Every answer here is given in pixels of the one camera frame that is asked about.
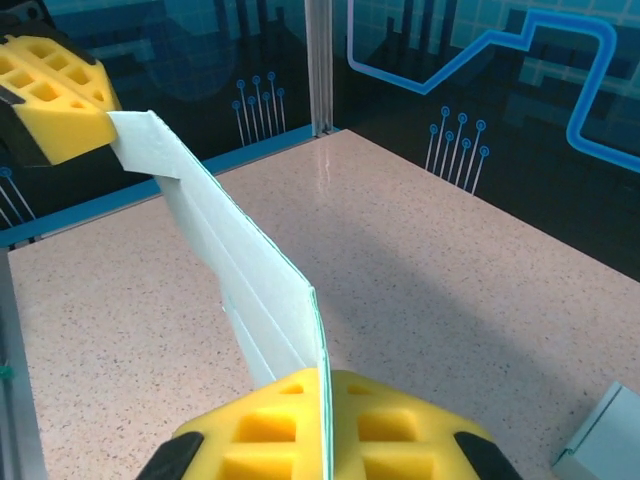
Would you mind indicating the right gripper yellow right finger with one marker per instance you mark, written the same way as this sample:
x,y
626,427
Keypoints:
x,y
400,440

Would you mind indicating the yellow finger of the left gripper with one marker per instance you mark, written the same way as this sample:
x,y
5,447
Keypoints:
x,y
65,125

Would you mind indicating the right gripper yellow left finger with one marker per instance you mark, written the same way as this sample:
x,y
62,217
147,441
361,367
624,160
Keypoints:
x,y
240,440

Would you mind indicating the light blue paper box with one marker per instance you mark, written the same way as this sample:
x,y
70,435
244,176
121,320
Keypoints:
x,y
260,290
610,440

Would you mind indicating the blue table edge strip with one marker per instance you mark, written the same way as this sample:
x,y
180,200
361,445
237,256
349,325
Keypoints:
x,y
150,187

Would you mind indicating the wide aluminium frame rail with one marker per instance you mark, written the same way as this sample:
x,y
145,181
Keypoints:
x,y
15,375

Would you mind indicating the aluminium frame post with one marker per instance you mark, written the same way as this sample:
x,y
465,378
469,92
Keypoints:
x,y
319,75

